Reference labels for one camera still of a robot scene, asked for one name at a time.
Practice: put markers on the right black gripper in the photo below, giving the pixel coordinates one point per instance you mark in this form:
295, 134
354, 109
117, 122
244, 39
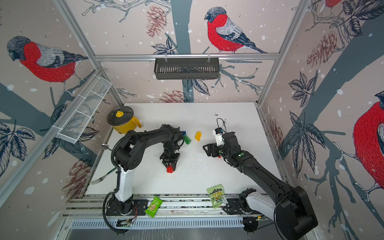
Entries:
214, 153

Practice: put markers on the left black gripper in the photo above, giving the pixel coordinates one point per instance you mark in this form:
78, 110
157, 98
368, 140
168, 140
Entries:
174, 160

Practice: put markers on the red square lego brick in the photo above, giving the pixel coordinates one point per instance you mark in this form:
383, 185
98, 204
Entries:
170, 169

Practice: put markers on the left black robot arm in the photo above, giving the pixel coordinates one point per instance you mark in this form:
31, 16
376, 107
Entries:
126, 156

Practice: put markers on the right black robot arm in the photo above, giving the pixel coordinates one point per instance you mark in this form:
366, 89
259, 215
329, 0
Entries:
290, 208

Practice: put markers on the yellow curved lego upper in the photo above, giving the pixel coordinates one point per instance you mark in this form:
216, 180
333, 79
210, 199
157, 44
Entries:
198, 136

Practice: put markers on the green long lego brick right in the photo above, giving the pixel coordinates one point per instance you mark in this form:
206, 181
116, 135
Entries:
186, 139

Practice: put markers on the large green snack bag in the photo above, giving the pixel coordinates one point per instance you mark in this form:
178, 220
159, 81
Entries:
217, 195

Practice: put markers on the small green snack packet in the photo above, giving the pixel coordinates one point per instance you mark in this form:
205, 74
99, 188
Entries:
154, 206

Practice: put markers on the yellow pot with black lid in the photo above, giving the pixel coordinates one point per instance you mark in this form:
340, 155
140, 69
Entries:
123, 120

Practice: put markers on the metal fork green handle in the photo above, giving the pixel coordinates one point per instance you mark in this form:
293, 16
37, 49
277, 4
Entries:
99, 180

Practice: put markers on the black hanging wire basket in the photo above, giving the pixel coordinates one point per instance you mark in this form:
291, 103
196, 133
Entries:
187, 69

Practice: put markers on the white wire mesh basket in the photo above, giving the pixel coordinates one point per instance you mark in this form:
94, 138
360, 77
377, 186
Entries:
74, 127

